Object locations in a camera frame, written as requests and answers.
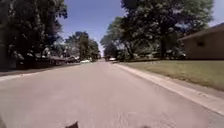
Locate shaded grass verge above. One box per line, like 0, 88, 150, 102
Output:
0, 63, 82, 78

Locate group of distant trees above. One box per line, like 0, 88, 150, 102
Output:
64, 30, 102, 62

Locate brown building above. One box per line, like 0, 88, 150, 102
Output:
178, 22, 224, 61

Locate green grass lawn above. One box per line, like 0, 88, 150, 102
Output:
119, 59, 224, 92

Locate group of tall trees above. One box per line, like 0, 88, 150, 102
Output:
99, 0, 215, 62

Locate robot's own part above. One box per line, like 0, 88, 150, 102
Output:
64, 121, 80, 128

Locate pale concrete kerb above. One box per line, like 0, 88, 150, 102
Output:
113, 62, 224, 117

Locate group of dark trees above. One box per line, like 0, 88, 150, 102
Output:
0, 0, 69, 71

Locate grey asphalt road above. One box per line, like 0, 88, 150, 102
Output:
0, 59, 224, 128

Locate white car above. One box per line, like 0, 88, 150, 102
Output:
79, 59, 92, 64

